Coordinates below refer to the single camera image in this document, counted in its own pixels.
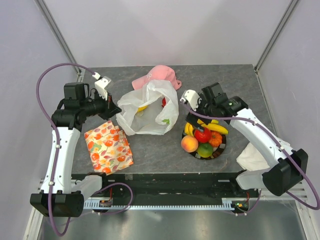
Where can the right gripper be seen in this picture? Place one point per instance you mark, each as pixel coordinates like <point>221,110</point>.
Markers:
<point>192,118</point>

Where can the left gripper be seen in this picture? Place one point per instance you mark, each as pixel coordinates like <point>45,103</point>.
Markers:
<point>110,108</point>

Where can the fake banana bunch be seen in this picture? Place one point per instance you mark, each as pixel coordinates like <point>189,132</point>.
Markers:
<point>212,126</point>

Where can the fake red apple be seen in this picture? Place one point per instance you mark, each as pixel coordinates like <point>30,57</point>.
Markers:
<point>203,136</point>

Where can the fake orange mini pumpkin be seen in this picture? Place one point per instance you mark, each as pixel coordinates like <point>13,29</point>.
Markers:
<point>216,139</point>

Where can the fake peach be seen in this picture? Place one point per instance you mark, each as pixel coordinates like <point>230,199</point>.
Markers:
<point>189,144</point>

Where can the fake yellow lemon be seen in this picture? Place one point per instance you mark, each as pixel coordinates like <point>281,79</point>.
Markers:
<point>205,150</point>

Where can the white plastic bag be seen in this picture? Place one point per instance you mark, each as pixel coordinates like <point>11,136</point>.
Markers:
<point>155,119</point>

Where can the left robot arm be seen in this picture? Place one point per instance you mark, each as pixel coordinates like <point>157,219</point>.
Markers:
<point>57,196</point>

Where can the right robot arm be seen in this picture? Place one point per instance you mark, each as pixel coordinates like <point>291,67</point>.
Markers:
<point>286,166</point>

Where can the fake red pomegranate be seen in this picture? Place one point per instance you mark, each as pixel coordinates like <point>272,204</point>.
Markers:
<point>163,102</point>

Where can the dark striped ceramic plate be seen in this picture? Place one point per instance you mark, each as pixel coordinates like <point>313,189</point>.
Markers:
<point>217,151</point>

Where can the floral orange cloth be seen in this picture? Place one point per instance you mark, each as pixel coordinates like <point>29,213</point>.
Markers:
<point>108,148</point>

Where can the white folded towel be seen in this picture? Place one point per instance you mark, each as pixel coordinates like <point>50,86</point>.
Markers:
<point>251,159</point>

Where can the pink baseball cap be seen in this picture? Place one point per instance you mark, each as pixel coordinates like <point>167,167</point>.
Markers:
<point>158,72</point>

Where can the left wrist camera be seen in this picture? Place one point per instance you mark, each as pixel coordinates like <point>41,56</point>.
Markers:
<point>101,84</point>

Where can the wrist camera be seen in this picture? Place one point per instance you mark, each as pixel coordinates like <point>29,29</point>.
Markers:
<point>192,98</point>
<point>101,84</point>

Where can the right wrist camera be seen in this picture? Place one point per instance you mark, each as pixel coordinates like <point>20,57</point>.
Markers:
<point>192,98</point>

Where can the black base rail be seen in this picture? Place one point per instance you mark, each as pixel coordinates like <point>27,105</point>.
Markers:
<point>214,185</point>

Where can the left aluminium frame post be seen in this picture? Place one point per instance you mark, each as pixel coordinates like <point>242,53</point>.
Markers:
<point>44,9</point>

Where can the aluminium frame post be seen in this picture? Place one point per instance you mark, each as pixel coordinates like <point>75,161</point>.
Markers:
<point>276,33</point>
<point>44,9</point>

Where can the right aluminium frame post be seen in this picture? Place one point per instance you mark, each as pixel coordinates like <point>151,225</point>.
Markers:
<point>276,33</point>

